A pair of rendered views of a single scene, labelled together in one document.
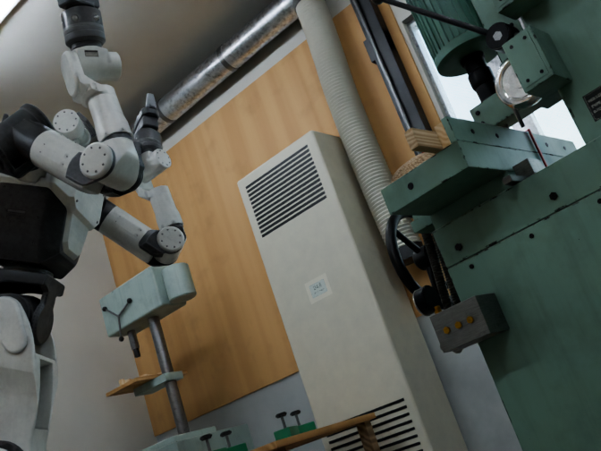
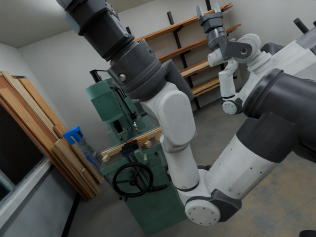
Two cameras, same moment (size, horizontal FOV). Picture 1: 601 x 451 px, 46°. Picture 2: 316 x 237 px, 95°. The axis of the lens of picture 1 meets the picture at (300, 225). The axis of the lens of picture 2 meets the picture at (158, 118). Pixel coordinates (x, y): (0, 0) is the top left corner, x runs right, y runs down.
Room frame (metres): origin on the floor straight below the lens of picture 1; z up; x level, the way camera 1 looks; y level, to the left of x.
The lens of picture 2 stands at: (2.16, 0.58, 1.46)
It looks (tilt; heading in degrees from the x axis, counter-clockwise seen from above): 19 degrees down; 227
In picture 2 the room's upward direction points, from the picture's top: 23 degrees counter-clockwise
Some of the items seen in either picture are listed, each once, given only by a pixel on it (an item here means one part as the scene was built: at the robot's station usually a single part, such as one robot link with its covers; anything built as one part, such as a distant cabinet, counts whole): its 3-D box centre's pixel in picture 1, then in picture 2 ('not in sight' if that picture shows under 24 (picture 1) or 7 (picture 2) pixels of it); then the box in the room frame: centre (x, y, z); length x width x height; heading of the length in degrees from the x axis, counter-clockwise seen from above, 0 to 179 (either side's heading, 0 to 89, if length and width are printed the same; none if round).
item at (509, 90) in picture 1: (521, 80); (136, 126); (1.41, -0.55, 1.02); 0.12 x 0.03 x 0.12; 49
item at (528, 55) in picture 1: (537, 63); (138, 122); (1.35, -0.57, 1.02); 0.09 x 0.07 x 0.12; 139
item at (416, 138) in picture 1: (492, 150); (140, 140); (1.50, -0.46, 0.92); 0.62 x 0.02 x 0.04; 139
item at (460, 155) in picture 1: (478, 194); (135, 154); (1.62, -0.43, 0.87); 0.61 x 0.30 x 0.06; 139
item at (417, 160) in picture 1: (418, 165); (159, 136); (1.42, -0.28, 0.92); 0.14 x 0.09 x 0.04; 49
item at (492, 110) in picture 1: (505, 111); (123, 134); (1.57, -0.55, 1.03); 0.14 x 0.07 x 0.09; 49
